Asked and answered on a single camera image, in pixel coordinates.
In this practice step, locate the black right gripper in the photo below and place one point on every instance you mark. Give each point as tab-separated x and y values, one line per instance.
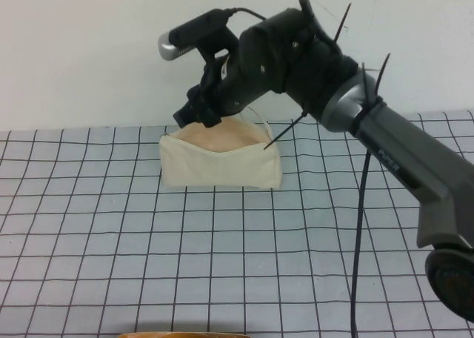
226	89

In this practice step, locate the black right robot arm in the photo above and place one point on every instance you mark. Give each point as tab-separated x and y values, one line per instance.
400	149

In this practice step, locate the cream fabric pencil case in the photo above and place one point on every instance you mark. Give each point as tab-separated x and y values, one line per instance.
218	169

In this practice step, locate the blue grid tablecloth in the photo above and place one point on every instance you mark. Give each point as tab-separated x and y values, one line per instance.
111	241

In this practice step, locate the brown wooden object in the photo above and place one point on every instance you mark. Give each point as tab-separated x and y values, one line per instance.
185	335

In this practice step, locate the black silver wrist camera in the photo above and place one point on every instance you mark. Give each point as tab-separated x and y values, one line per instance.
192	34

